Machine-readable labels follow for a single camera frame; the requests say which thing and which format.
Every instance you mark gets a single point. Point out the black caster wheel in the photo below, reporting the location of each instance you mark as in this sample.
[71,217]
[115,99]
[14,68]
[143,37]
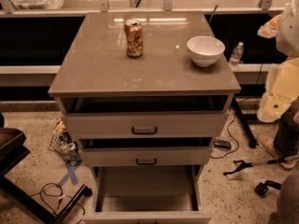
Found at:
[263,187]

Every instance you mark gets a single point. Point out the white bowl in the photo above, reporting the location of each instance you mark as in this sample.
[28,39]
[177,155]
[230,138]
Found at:
[205,50]

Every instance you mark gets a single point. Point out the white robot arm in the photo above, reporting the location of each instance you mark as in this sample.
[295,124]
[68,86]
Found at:
[282,81]

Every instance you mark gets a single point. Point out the grey drawer cabinet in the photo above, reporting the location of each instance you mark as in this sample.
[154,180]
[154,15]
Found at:
[97,76]

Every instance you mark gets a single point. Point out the black stand leg right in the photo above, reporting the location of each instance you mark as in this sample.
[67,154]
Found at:
[251,137]

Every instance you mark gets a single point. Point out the clear plastic water bottle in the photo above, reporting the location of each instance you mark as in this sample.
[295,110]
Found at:
[236,55]

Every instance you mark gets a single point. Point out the dark chair left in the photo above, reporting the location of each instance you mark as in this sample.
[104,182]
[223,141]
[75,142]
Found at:
[12,150]

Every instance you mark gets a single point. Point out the person's knee lower right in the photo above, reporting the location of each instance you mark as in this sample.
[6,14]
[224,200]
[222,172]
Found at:
[288,202]

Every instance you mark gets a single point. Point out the grey drawer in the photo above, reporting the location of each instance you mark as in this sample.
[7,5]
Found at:
[137,125]
[146,195]
[142,156]

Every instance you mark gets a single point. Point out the black reacher grabber tool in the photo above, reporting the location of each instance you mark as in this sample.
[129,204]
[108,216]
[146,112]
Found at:
[241,164]

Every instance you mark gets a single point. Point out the black power adapter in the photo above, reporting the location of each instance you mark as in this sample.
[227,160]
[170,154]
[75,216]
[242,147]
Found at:
[222,144]

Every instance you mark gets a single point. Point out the orange soda can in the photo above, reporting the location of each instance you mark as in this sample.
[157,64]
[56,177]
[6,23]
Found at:
[134,37]

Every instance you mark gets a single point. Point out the wire basket with cans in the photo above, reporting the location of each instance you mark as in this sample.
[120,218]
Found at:
[62,144]

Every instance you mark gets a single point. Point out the person's leg and shoe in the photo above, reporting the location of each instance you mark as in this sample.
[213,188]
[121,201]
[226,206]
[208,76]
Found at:
[286,141]

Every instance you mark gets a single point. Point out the black stand base left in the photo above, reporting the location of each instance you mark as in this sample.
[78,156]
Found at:
[37,209]

